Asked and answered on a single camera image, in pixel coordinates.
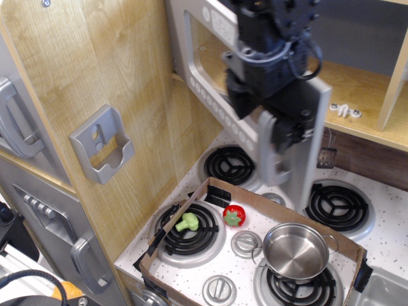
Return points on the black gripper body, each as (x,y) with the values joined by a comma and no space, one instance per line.
(267,75)

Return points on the grey plastic phone holder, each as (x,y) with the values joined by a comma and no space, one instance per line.
(96,133)

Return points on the back left black burner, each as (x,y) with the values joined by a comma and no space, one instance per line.
(231,164)

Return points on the grey small stove knob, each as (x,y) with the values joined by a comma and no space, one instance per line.
(276,198)

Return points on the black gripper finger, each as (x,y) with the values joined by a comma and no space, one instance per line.
(287,132)
(240,98)

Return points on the green toy broccoli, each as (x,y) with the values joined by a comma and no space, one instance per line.
(189,222)

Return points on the lower grey fridge handle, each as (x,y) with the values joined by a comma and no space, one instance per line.
(78,255)

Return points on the red toy strawberry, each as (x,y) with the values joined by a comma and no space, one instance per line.
(234,216)

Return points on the front left black burner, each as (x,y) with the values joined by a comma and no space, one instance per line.
(191,249)

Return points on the black burner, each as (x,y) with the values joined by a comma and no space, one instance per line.
(231,164)
(191,249)
(325,289)
(342,207)

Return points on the small steel pot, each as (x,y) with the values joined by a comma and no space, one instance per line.
(296,252)

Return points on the grey front stove knob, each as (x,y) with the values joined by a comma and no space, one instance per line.
(219,290)

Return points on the back right black burner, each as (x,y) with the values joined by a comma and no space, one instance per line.
(342,207)

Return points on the front right black burner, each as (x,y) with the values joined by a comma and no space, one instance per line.
(325,289)

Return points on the grey ice dispenser panel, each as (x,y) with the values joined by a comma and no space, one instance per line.
(51,219)

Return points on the grey toy microwave door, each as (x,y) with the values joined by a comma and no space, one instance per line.
(200,32)

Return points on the grey toy sink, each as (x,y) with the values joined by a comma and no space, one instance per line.
(379,288)

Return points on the upper grey fridge handle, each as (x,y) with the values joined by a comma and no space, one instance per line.
(17,137)

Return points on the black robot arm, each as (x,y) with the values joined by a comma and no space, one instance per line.
(274,50)

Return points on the grey oven knob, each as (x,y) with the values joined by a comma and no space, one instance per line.
(150,298)

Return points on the hanging metal spatula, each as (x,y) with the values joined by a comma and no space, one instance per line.
(327,154)

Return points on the grey fridge handle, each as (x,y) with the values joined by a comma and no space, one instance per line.
(78,255)
(17,137)

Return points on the white door catch clip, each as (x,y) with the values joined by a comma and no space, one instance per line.
(345,111)

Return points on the grey centre stove knob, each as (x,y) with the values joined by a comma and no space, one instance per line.
(246,244)

